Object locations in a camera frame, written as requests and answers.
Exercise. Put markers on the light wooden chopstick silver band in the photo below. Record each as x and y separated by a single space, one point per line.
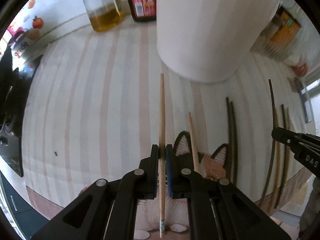
161 163

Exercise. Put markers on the dark brown chopstick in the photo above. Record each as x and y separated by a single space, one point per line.
281 189
229 147
267 182
234 145

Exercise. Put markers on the glass oil bottle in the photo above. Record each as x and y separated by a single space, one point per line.
103 14

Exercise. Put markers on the tomato wall sticker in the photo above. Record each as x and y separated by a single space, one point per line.
37 23

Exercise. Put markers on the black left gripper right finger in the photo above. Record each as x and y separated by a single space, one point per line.
218 209

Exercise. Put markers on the clear condiment organizer bin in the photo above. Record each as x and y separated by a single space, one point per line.
278 38

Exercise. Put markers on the black gas stove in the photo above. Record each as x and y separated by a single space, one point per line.
15 86

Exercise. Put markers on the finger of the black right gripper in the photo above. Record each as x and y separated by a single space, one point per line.
304 146

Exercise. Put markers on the white cylindrical utensil holder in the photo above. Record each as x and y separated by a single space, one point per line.
205 40

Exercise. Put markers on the striped cat placemat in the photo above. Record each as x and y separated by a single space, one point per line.
93 112

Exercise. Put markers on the red plastic bag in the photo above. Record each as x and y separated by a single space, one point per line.
300 71

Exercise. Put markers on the blue smartphone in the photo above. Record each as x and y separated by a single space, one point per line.
305 100

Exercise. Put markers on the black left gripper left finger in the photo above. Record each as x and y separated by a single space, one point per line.
106 209

